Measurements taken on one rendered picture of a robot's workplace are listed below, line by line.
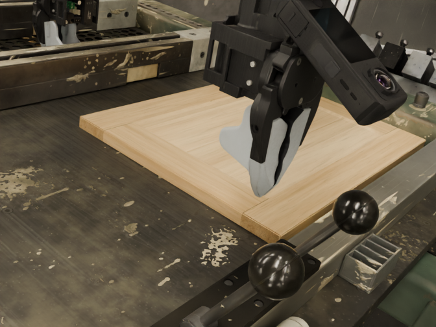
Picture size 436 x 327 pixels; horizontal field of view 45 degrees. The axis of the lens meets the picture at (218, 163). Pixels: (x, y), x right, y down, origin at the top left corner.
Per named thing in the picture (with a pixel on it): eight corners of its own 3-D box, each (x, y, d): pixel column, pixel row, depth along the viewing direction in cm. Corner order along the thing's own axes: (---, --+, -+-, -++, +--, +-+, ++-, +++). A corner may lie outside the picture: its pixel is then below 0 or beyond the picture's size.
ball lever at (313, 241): (295, 278, 53) (395, 212, 44) (274, 294, 50) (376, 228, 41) (273, 246, 53) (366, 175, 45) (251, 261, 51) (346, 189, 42)
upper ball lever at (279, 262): (220, 338, 44) (326, 271, 35) (189, 363, 41) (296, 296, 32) (194, 299, 45) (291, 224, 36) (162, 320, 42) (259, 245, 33)
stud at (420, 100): (426, 108, 102) (431, 94, 101) (422, 111, 100) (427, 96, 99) (414, 104, 103) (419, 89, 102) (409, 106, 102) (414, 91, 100)
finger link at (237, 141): (222, 174, 53) (240, 87, 48) (270, 200, 50) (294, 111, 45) (202, 183, 50) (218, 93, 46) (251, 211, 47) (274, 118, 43)
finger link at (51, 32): (57, 78, 94) (59, 27, 89) (37, 67, 97) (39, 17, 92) (72, 76, 96) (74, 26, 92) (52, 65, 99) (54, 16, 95)
